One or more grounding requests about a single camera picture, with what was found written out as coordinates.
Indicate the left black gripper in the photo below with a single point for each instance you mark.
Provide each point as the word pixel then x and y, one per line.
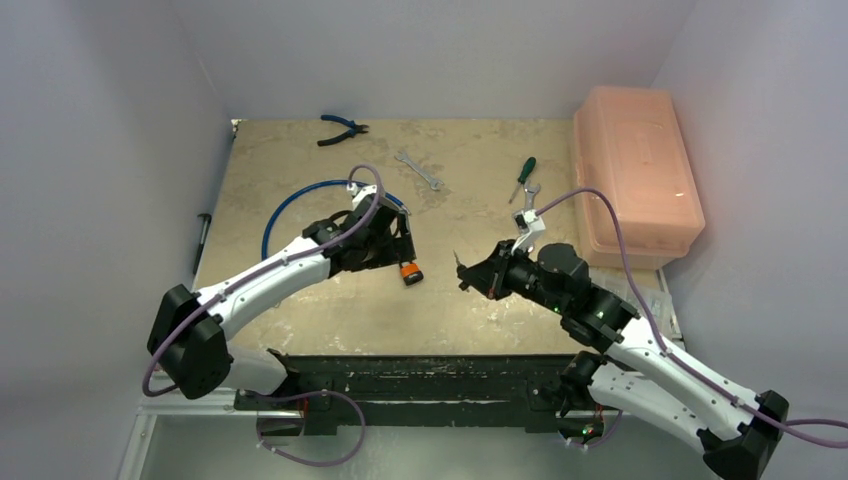
pixel 397 250

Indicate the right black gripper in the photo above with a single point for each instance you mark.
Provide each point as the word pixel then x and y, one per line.
pixel 495 270

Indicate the black padlock keys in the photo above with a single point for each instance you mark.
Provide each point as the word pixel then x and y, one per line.
pixel 457 262

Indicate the orange black padlock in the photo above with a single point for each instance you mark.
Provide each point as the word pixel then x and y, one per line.
pixel 410 273

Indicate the blue cable lock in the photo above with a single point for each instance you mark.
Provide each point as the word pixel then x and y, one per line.
pixel 264 249

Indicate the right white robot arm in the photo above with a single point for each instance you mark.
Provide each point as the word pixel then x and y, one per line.
pixel 631 368

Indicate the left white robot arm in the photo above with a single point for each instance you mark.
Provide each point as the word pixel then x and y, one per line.
pixel 192 331

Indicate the small silver wrench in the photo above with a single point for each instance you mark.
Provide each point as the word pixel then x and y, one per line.
pixel 434 183

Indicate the large silver wrench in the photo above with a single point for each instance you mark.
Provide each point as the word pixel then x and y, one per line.
pixel 530 192

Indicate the clear plastic bags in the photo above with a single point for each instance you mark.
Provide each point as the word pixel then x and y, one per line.
pixel 653 289

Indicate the orange plastic toolbox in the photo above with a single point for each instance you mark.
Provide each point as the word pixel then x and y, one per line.
pixel 629 146

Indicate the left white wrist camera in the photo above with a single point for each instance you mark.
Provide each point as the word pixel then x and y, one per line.
pixel 360 193

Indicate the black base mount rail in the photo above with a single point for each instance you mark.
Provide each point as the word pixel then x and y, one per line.
pixel 539 393

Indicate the green handled screwdriver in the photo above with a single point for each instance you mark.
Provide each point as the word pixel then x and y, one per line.
pixel 526 170

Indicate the black handled tool at edge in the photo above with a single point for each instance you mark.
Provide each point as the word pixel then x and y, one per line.
pixel 206 219

